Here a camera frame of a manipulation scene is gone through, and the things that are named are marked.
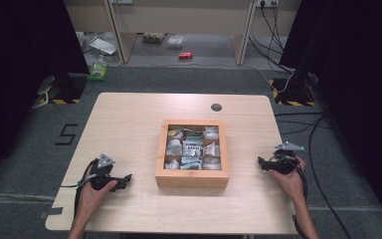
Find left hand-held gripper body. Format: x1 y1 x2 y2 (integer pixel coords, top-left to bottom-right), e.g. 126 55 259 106
89 153 116 191

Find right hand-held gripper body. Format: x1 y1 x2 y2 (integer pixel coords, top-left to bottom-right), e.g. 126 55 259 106
270 141 305 175

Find wooden box with glass lid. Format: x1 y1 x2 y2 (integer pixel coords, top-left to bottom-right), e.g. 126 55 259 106
154 119 231 190

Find person's right hand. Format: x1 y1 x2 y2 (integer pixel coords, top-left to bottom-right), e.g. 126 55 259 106
267 155 308 204

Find person's left hand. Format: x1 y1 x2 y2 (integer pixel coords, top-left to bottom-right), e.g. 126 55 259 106
78 165 118 215

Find black stand base hazard tape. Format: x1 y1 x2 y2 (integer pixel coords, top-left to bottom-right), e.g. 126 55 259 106
268 71 319 108
36 73 88 106

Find pile of tea bag packets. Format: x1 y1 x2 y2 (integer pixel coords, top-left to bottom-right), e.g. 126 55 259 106
164 124 222 171

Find green plastic packet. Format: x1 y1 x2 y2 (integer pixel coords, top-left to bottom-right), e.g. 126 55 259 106
86 63 109 83

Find black curtain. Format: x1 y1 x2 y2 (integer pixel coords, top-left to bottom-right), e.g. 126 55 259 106
0 0 91 193
279 0 382 233

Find grey flat sheet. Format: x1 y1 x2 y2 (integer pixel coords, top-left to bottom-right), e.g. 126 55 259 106
89 37 117 56

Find brown cardboard rolls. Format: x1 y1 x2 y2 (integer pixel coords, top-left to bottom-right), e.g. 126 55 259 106
141 32 165 45

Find clear plastic container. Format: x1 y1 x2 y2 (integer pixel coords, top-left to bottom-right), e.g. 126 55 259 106
166 35 186 50

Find black floor cables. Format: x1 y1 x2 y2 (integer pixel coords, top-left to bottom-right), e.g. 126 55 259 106
274 111 353 239

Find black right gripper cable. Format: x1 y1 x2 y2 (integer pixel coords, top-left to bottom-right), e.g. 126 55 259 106
291 164 310 239

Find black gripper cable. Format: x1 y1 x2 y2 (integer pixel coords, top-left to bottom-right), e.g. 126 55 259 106
60 158 99 221
291 164 310 239

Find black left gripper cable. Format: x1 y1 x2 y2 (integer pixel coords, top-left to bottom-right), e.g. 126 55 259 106
60 158 99 221

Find white floor cable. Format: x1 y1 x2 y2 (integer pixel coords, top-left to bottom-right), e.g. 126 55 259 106
242 63 294 95

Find black cables from socket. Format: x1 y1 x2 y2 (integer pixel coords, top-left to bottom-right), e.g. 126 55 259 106
248 3 294 75

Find white wall socket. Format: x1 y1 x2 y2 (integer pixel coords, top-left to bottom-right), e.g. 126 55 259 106
255 0 280 8

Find beige desk frame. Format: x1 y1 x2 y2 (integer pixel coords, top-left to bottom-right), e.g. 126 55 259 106
63 0 258 66

